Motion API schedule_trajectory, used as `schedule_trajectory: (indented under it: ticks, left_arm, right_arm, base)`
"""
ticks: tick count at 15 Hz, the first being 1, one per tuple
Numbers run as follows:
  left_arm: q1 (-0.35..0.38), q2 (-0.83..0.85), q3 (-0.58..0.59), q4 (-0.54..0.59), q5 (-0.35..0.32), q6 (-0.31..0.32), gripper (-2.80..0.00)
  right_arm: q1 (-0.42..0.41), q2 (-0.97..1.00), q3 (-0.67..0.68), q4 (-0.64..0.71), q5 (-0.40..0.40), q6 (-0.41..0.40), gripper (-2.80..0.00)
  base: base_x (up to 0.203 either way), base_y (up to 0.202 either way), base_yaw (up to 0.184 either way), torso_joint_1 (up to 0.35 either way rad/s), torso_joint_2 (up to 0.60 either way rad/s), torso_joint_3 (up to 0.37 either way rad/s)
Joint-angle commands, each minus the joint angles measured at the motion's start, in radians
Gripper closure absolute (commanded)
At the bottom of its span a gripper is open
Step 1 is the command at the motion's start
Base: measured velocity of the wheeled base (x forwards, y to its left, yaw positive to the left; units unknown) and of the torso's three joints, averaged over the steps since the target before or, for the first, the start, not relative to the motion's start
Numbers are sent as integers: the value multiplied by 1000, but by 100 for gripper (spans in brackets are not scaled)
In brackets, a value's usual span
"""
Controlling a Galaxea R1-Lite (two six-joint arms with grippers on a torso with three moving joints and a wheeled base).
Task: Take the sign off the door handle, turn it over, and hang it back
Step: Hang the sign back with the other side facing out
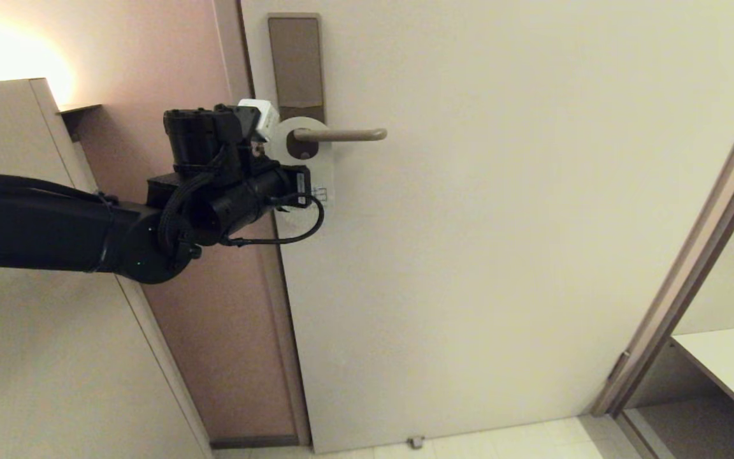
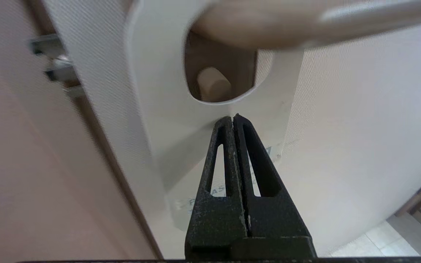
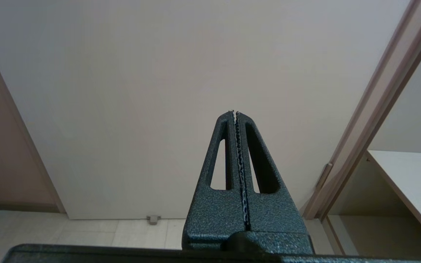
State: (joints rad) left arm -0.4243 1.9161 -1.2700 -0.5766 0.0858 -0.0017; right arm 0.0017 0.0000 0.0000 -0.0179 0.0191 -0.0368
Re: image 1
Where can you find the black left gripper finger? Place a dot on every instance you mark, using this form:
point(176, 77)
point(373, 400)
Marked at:
point(308, 185)

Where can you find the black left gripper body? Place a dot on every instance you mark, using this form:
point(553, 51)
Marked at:
point(246, 201)

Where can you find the blue do-not-disturb door hanger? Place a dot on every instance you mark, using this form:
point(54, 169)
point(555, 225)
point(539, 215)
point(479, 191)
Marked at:
point(325, 169)

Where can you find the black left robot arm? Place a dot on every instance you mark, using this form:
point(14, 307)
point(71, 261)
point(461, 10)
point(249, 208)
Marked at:
point(35, 223)

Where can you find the brown door lock plate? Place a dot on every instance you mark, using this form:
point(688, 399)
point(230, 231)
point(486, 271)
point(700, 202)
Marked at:
point(295, 64)

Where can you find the white room door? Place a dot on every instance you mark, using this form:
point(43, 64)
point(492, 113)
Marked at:
point(501, 287)

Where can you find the brown skirting board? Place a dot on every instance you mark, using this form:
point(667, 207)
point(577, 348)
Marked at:
point(252, 442)

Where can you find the beige cabinet panel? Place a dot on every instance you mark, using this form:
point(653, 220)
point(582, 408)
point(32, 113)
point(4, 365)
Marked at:
point(55, 382)

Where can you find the small metal floor doorstop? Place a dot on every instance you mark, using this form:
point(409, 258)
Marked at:
point(416, 442)

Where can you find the closet base board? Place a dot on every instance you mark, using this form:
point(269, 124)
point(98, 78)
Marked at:
point(692, 433)

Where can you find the black left camera bracket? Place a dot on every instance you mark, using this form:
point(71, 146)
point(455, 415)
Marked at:
point(243, 121)

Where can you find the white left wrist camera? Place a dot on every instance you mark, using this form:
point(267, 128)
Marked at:
point(264, 118)

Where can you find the dark brown wall ledge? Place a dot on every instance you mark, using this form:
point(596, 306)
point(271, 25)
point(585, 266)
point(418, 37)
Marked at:
point(77, 120)

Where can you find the small closet frame bracket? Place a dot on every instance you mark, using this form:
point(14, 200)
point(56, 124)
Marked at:
point(619, 366)

